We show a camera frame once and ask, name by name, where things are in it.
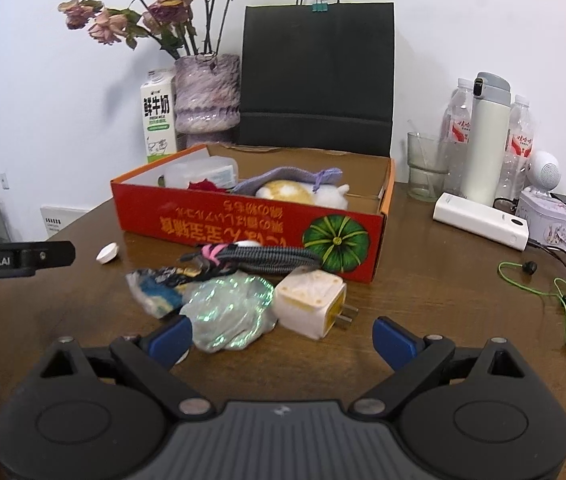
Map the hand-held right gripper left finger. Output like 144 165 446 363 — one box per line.
38 315 216 421

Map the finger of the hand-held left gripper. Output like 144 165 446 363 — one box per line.
21 240 76 269

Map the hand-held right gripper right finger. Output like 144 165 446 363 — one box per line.
349 315 528 421

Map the iridescent plastic bag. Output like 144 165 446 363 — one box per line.
180 274 279 354

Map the white charger plug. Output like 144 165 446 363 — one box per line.
272 268 359 341

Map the red cardboard box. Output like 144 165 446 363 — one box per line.
110 142 396 284

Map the red fabric rose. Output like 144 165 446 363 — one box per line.
186 178 226 194

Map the translucent box of beads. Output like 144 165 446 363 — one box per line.
162 156 240 194

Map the yellow white plush toy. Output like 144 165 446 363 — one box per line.
255 179 352 210

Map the purple drawstring pouch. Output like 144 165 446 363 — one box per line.
230 166 345 196

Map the wooden desktop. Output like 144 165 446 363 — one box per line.
0 180 566 480

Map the blue yellow snack packet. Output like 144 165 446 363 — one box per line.
125 265 214 319

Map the white power bank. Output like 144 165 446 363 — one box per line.
432 191 532 252

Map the white milk carton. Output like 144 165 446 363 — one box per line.
140 68 179 165

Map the clear glass cup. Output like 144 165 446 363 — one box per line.
406 119 452 204

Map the white printed tin box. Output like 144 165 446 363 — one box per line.
515 185 566 249

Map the white thermos bottle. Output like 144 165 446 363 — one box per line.
459 71 512 207

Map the clear water bottle red label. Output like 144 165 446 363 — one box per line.
440 78 475 196
493 94 535 204

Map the purple glass vase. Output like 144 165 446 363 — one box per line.
173 53 242 149

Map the white round speaker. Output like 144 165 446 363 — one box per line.
525 149 562 194

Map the dried rose bouquet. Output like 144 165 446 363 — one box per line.
57 0 249 59

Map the black paper bag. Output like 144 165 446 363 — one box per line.
237 0 396 159

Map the black braided cable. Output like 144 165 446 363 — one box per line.
178 240 324 277

